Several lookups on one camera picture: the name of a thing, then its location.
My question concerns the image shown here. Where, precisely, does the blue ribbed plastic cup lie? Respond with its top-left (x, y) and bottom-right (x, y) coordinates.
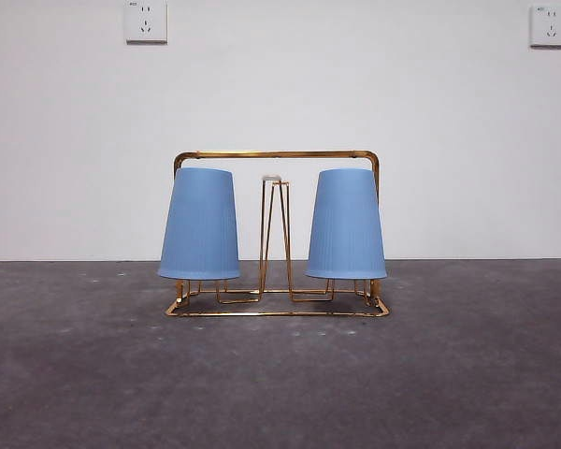
top-left (156, 167), bottom-right (241, 282)
top-left (304, 167), bottom-right (387, 281)

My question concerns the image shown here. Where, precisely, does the gold wire cup rack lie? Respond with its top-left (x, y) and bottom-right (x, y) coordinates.
top-left (164, 149), bottom-right (392, 318)

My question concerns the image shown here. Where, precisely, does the white wall socket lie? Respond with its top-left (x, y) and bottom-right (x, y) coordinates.
top-left (529, 4), bottom-right (561, 49)
top-left (124, 0), bottom-right (168, 46)

